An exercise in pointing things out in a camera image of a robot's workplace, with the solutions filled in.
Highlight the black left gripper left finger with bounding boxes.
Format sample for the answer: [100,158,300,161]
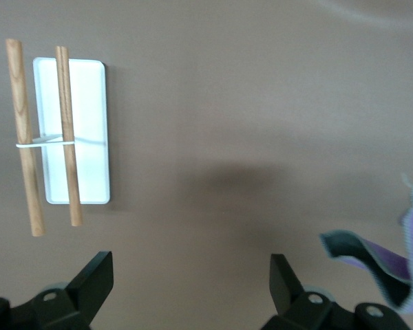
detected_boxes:
[0,251,114,330]

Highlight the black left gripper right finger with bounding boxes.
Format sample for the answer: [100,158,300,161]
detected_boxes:
[261,253,412,330]

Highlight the purple microfibre towel grey edge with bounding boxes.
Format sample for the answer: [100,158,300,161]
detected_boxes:
[319,173,413,314]

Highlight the white rack base tray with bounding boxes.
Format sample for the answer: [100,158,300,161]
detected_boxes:
[32,56,111,206]

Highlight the left wooden chopstick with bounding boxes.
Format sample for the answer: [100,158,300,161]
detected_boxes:
[54,45,83,228]

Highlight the wooden chopstick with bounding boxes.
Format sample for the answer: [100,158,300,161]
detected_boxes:
[5,38,46,237]
[54,45,83,228]

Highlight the right wooden chopstick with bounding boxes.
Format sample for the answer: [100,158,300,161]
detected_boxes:
[5,38,46,237]

